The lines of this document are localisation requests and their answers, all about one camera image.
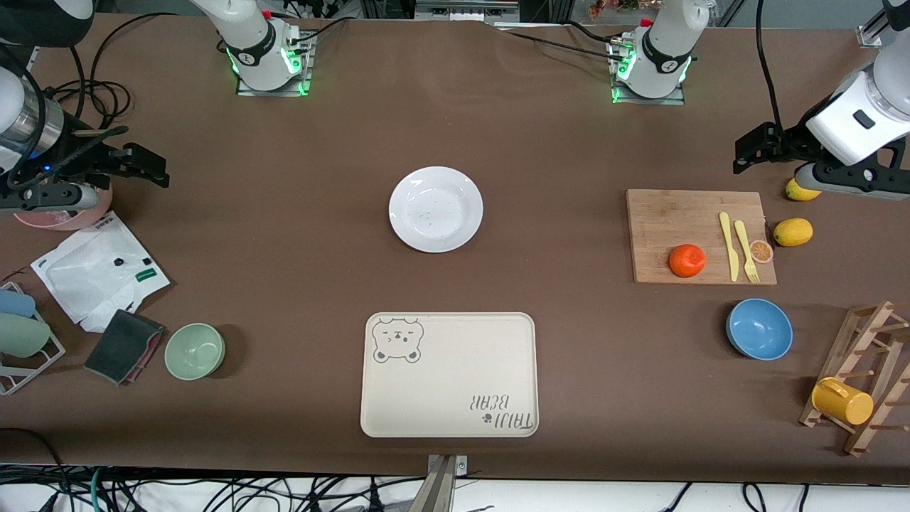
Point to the pale green bowl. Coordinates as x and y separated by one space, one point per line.
194 350

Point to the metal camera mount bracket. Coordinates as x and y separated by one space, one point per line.
437 491

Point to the metal frame structure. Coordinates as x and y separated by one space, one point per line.
462 11

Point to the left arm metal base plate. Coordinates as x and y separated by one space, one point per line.
672 101

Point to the pale green cup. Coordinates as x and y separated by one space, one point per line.
21 336

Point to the blue bowl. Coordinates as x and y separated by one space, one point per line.
759 328

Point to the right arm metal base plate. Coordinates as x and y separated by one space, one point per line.
274 92

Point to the yellow plastic knife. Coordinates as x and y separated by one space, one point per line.
729 249

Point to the pink bowl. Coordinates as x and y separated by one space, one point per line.
64 220

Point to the orange fruit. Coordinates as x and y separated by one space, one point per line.
687 261

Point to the wooden cutting board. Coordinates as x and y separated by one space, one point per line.
668 220

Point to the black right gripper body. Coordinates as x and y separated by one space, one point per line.
71 153

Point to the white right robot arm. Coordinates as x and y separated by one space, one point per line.
256 50

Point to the yellow cup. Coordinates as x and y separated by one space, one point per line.
846 405

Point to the cream bear print tray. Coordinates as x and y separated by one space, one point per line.
455 384

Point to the orange slice piece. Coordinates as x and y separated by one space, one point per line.
761 251

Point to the white plastic bag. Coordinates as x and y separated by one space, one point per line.
85 270

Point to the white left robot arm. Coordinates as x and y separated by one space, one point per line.
665 50

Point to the aluminium corner profile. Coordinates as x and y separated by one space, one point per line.
871 34

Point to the yellow lemon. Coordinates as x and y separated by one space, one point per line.
800 193
793 232

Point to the grey folded cloth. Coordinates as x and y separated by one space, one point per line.
121 345

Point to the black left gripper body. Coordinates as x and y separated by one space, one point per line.
790 140

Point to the yellow plastic fork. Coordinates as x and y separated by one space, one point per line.
743 245

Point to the light blue cup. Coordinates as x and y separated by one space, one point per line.
15 304

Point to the white round plate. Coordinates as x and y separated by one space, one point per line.
435 210

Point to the wooden cup rack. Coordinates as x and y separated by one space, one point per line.
855 347

